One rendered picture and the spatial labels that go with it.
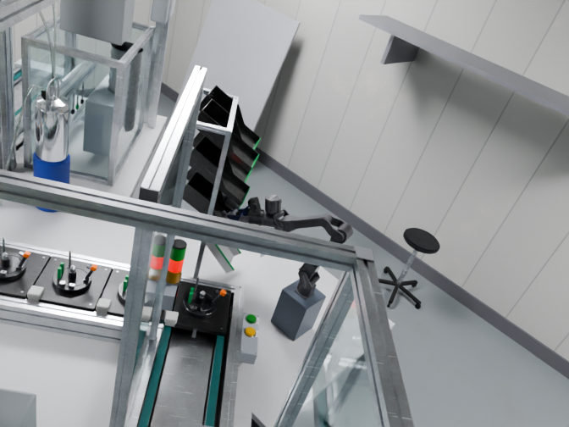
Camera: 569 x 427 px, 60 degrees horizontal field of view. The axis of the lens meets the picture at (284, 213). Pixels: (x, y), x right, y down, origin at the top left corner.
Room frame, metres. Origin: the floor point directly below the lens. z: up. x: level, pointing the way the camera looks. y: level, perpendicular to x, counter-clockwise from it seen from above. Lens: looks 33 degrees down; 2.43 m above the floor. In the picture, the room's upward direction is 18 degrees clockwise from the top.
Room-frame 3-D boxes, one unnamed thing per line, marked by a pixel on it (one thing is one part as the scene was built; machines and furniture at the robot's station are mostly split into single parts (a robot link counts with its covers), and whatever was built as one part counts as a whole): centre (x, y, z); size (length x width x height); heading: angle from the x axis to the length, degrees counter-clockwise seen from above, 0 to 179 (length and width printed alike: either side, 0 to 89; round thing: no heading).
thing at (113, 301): (1.38, 0.46, 1.01); 0.24 x 0.24 x 0.13; 11
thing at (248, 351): (1.39, -0.02, 0.93); 0.21 x 0.07 x 0.06; 11
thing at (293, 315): (1.60, -0.19, 0.96); 0.14 x 0.14 x 0.20; 58
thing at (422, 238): (3.22, -1.06, 0.28); 0.46 x 0.44 x 0.55; 40
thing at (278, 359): (1.63, -0.14, 0.84); 0.90 x 0.70 x 0.03; 148
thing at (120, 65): (2.46, 1.22, 1.21); 0.69 x 0.46 x 0.69; 11
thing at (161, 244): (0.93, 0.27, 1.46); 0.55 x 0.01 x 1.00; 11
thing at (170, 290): (1.22, 0.29, 1.29); 0.12 x 0.05 x 0.25; 11
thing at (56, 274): (1.34, 0.70, 1.01); 0.24 x 0.24 x 0.13; 11
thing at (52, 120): (1.87, 1.10, 1.32); 0.14 x 0.14 x 0.38
